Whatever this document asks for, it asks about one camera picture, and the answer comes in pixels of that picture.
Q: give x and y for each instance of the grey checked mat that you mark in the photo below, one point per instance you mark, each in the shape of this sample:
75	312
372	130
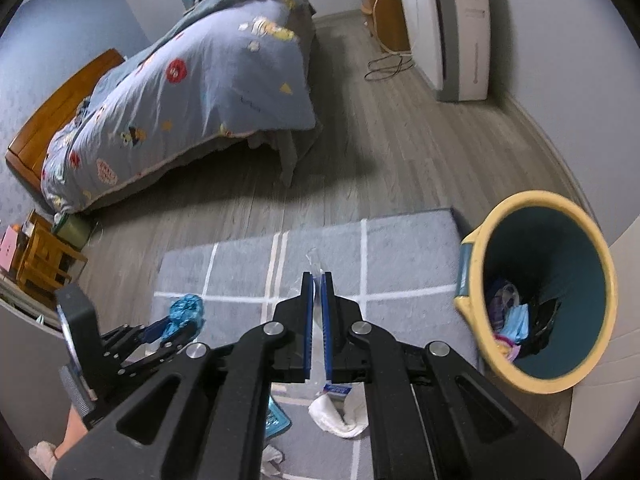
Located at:
400	260

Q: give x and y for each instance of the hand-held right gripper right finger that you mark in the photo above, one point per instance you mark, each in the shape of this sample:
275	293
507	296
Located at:
340	340

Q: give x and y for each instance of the small blue white packet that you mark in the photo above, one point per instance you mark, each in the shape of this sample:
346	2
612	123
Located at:
336	391

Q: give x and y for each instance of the bed with blue quilt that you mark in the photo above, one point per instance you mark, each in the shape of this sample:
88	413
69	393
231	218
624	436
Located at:
200	85

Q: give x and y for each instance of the clear plastic wrapper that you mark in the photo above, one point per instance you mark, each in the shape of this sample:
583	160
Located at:
315	260

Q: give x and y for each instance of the black plastic bag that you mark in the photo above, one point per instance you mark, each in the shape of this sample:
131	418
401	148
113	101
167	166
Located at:
542	325

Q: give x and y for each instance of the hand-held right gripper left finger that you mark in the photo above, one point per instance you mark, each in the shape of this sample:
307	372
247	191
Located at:
300	335

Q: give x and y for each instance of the light blue wrapper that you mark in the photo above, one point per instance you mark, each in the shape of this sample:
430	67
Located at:
515	322

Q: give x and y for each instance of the pink box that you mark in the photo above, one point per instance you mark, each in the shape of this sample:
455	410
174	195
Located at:
9	250

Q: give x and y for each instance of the wooden cabinet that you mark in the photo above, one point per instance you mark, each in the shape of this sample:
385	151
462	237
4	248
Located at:
390	15

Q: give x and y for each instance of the small white tissue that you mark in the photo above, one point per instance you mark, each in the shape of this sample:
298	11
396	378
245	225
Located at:
272	460

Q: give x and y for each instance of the large white tissue wad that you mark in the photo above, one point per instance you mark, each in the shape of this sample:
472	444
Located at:
335	417

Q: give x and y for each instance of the white air purifier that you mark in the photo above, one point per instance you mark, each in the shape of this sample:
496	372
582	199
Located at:
425	20

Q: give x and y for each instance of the wooden nightstand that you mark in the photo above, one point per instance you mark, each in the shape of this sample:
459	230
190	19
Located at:
45	255

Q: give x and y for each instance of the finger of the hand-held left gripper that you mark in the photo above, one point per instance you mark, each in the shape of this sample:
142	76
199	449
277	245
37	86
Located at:
160	355
155	331

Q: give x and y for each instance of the wooden bed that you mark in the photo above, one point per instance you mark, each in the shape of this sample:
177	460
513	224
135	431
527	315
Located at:
55	110

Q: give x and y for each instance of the teal packet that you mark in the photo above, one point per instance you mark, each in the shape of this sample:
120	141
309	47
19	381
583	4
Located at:
277	420

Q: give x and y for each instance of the green storage bin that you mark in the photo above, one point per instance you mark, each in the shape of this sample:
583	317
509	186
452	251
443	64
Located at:
72	232

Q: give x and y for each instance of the blue bin with yellow rim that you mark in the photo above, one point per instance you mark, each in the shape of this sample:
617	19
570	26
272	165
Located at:
565	260

